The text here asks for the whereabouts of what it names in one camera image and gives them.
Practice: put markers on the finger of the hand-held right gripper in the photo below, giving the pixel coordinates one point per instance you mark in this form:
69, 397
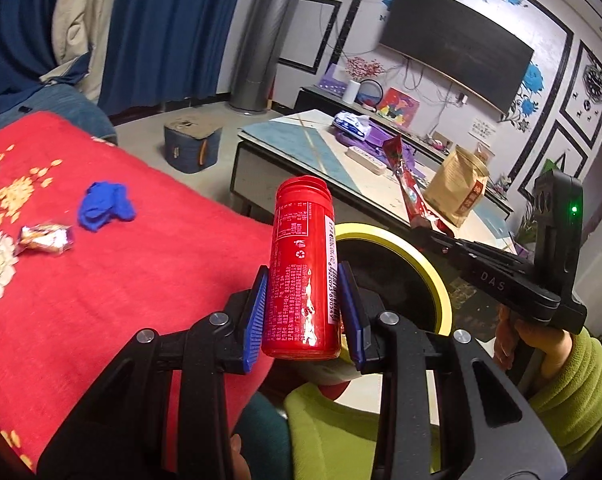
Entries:
481, 259
481, 247

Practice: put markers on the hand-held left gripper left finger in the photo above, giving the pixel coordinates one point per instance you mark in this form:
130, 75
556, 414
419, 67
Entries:
255, 325

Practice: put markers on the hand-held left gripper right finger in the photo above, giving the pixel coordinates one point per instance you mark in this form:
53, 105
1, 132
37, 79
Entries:
351, 317

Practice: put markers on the black bin yellow rim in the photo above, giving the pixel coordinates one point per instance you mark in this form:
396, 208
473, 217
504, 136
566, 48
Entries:
381, 270

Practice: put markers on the red cylindrical can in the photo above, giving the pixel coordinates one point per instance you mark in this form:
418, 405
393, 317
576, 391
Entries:
301, 270

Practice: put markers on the red snack packet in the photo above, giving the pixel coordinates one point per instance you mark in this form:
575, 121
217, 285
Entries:
411, 190

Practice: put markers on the person's right hand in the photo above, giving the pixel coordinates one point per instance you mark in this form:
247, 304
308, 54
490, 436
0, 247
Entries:
546, 337

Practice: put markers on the person's left hand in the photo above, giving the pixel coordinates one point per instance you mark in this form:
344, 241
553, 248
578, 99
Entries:
240, 460

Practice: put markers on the brown paper bag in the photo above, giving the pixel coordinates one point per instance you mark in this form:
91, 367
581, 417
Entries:
453, 190

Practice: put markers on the person's teal pants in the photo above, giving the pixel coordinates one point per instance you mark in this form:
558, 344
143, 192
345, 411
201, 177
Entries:
266, 435

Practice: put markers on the person's green fleece jacket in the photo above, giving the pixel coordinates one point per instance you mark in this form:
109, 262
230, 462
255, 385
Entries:
331, 435

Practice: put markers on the red floral blanket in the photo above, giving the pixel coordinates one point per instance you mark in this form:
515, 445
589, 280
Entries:
131, 285

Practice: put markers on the white power strip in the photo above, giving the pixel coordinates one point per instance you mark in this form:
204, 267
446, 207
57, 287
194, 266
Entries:
367, 160

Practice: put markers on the purple case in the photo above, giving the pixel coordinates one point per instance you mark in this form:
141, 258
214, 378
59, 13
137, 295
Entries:
366, 136

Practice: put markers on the colourful picture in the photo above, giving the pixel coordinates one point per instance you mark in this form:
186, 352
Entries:
398, 107

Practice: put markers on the blue white tissue pack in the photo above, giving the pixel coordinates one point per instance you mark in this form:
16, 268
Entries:
352, 124

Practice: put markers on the grey coffee table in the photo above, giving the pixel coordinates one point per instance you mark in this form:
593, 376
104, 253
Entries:
291, 145

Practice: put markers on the blue storage stool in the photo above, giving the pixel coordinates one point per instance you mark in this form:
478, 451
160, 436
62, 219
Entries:
191, 147

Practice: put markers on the round blue ornament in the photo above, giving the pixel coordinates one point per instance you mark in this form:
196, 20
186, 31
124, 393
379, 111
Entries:
368, 95

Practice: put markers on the blue cloth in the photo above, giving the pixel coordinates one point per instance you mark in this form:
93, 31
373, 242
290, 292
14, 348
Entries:
106, 207

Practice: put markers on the white cylinder container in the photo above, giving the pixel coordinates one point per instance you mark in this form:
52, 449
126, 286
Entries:
353, 92

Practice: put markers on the black flat television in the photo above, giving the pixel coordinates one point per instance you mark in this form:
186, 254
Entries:
456, 45

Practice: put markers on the purple box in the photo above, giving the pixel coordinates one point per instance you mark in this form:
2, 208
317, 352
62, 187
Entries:
333, 79

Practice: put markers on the shiny foil snack wrapper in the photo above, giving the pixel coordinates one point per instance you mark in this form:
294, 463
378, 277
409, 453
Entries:
46, 239

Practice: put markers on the metal stove pipe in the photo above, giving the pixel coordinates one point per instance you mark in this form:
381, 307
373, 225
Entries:
268, 35

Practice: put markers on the blue-grey cushion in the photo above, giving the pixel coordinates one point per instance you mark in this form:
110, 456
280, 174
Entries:
56, 107

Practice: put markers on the beige cloth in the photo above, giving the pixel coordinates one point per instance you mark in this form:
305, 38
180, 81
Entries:
81, 15

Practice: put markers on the dark blue curtain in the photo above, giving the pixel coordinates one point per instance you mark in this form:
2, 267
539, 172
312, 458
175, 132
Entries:
16, 35

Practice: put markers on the white wall notice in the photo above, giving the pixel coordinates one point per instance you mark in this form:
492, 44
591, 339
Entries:
482, 127

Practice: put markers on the white wall socket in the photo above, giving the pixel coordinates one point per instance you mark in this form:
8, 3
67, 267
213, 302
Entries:
461, 98

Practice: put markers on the black wall clock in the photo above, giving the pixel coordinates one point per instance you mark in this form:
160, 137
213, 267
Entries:
595, 82

